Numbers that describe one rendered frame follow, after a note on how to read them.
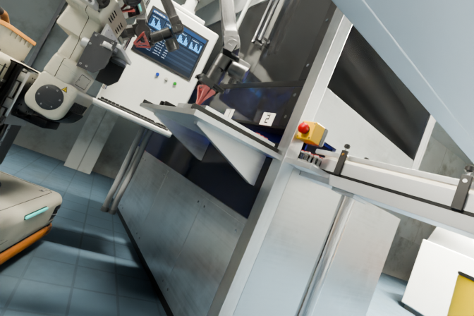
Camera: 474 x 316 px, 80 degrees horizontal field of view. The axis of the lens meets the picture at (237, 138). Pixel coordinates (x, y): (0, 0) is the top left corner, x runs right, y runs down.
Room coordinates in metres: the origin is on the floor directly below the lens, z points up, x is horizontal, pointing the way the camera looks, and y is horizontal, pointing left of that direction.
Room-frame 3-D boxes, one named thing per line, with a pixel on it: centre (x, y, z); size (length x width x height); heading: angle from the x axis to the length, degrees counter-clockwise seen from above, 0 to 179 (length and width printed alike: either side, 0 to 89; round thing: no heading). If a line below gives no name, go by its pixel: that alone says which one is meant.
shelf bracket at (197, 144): (1.49, 0.28, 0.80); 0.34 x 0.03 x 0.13; 123
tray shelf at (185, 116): (1.28, 0.14, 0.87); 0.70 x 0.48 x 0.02; 33
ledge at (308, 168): (1.04, -0.29, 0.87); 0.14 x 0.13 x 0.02; 123
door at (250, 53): (1.68, 0.19, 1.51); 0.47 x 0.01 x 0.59; 33
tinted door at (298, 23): (1.30, -0.06, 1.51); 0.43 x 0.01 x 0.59; 33
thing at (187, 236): (2.20, -0.06, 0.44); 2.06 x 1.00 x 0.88; 33
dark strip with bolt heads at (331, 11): (1.14, -0.15, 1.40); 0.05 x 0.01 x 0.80; 33
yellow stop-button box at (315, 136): (1.03, -0.25, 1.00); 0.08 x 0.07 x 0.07; 123
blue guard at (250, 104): (1.93, 0.36, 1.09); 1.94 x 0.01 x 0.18; 33
